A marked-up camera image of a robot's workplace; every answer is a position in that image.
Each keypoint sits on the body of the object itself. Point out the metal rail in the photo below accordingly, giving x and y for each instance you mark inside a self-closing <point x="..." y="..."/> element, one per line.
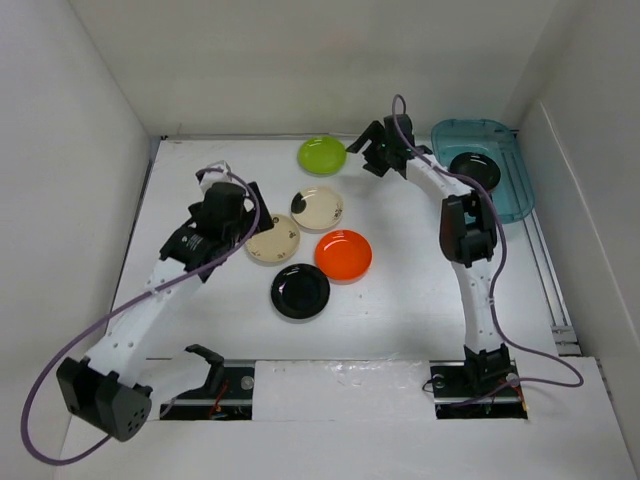
<point x="318" y="391"/>
<point x="563" y="333"/>

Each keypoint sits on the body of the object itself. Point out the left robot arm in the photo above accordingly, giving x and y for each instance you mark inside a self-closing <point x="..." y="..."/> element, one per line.
<point x="109" y="387"/>

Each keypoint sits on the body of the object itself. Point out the metal rail right side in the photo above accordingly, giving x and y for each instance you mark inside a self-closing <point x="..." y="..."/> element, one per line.
<point x="563" y="333"/>

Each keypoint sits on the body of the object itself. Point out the orange plate left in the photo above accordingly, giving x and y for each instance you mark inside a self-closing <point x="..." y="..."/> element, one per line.
<point x="343" y="255"/>

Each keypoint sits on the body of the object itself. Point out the teal transparent plastic bin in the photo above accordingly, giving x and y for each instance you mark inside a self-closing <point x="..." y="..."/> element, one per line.
<point x="513" y="197"/>

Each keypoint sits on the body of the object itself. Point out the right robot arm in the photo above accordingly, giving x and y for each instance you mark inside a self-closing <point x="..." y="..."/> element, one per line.
<point x="468" y="236"/>

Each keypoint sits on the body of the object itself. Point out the metal rail front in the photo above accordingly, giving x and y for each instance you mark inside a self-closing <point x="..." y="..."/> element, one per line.
<point x="318" y="391"/>

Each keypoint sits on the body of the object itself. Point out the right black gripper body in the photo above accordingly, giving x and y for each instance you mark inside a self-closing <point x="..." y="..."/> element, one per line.
<point x="378" y="154"/>

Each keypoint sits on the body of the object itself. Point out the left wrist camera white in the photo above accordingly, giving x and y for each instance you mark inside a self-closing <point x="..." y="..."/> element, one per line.
<point x="217" y="172"/>

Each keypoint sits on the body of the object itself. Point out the cream plate small flowers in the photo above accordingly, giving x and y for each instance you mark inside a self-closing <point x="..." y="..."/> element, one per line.
<point x="277" y="244"/>

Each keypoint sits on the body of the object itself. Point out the green plate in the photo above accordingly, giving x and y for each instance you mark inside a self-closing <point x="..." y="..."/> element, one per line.
<point x="323" y="155"/>

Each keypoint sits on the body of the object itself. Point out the cream plate black patch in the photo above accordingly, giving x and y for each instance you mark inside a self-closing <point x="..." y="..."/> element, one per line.
<point x="317" y="208"/>

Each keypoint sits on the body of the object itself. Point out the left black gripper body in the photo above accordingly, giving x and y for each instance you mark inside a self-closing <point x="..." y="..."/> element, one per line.
<point x="241" y="229"/>

